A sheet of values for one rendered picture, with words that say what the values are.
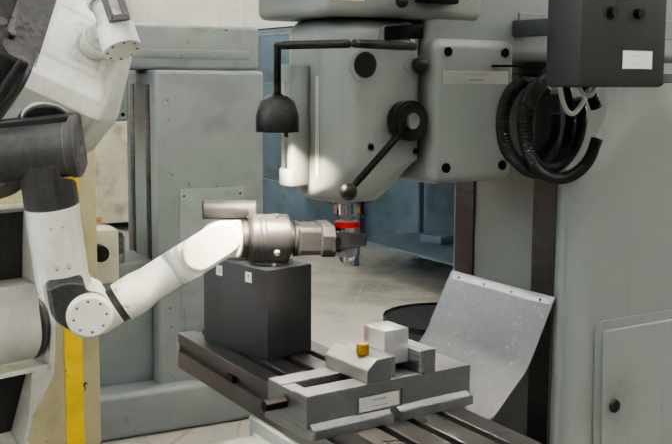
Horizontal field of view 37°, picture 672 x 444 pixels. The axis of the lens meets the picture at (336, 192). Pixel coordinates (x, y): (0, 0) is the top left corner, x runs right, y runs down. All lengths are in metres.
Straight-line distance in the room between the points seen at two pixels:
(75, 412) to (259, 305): 1.61
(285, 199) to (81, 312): 7.77
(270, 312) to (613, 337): 0.67
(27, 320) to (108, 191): 8.15
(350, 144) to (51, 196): 0.50
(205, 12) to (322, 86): 9.86
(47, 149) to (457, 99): 0.71
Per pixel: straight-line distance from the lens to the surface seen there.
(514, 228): 2.03
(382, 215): 9.27
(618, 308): 2.04
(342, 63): 1.71
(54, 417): 3.56
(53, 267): 1.73
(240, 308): 2.11
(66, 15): 1.85
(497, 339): 2.02
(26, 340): 2.14
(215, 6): 11.62
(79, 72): 1.79
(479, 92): 1.84
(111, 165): 10.24
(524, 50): 1.92
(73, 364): 3.52
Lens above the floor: 1.53
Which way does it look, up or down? 6 degrees down
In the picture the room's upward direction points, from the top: straight up
